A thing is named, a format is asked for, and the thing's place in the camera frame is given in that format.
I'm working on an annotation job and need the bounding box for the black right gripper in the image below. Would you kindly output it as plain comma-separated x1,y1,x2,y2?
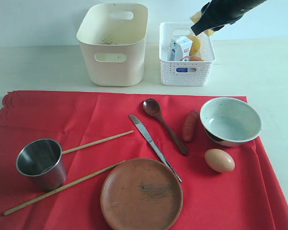
191,0,266,35

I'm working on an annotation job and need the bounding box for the yellow cheese wedge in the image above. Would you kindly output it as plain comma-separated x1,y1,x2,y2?
190,11,215,36

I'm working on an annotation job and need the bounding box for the yellow lemon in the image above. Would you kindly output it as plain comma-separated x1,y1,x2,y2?
187,35,201,56

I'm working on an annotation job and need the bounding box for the small milk carton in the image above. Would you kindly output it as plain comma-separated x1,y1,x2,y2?
168,36,192,61

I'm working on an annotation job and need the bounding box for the orange fried nugget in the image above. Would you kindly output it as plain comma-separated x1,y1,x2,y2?
189,55,203,61

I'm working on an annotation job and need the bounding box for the red sausage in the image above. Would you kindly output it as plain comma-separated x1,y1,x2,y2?
182,111,199,142

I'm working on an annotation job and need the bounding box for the brown egg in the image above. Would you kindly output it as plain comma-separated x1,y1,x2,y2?
204,149,235,173

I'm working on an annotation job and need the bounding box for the white perforated plastic basket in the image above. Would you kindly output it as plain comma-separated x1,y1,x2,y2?
159,22,216,86

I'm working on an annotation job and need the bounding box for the cream plastic bin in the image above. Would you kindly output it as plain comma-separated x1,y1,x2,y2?
76,3,148,86

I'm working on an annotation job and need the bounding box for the dark wooden spoon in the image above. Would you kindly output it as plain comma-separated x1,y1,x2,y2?
143,98,189,156

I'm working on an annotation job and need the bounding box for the white ceramic bowl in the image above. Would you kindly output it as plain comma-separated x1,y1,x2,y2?
200,97,263,147

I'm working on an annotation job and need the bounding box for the steel table knife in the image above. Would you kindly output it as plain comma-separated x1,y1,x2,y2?
128,114,182,183

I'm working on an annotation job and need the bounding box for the lower wooden chopstick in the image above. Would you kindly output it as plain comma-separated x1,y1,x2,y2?
2,160,125,216

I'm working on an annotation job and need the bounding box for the wooden chopstick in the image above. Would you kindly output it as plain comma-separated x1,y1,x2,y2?
62,130,133,155
2,160,125,216

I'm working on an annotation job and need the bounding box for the brown wooden plate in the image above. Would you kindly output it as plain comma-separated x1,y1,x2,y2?
100,158,183,230

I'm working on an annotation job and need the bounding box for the upper wooden chopstick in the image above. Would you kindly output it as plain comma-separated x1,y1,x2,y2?
62,130,133,155

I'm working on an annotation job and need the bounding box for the red tablecloth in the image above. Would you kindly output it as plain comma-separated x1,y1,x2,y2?
0,91,288,230

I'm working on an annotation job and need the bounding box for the stainless steel cup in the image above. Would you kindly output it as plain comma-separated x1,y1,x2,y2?
16,138,67,191

